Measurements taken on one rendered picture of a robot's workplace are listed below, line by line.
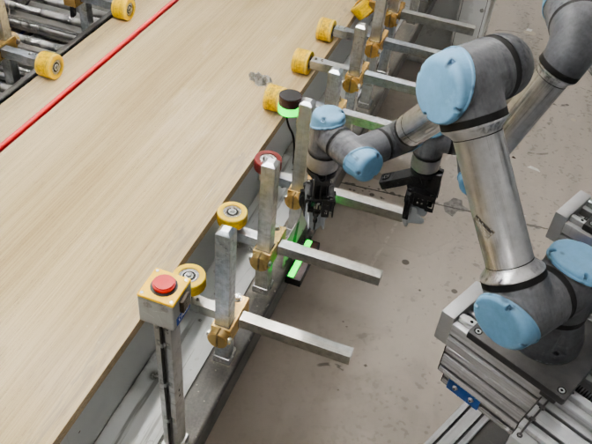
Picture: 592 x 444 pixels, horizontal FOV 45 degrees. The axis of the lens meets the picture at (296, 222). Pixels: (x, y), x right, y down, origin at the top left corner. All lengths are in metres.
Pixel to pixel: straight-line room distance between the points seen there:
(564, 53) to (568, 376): 0.64
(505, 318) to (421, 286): 1.74
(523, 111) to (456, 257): 1.63
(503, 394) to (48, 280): 1.05
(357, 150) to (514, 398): 0.62
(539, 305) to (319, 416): 1.39
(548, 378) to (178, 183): 1.06
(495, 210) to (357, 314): 1.66
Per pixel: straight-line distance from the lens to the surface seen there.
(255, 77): 2.41
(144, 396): 1.85
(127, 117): 2.22
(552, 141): 4.08
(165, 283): 1.25
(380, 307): 2.90
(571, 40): 1.57
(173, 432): 1.60
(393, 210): 2.00
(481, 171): 1.24
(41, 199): 1.96
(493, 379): 1.62
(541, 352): 1.49
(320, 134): 1.58
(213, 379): 1.77
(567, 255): 1.39
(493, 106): 1.22
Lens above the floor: 2.15
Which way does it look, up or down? 42 degrees down
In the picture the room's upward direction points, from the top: 6 degrees clockwise
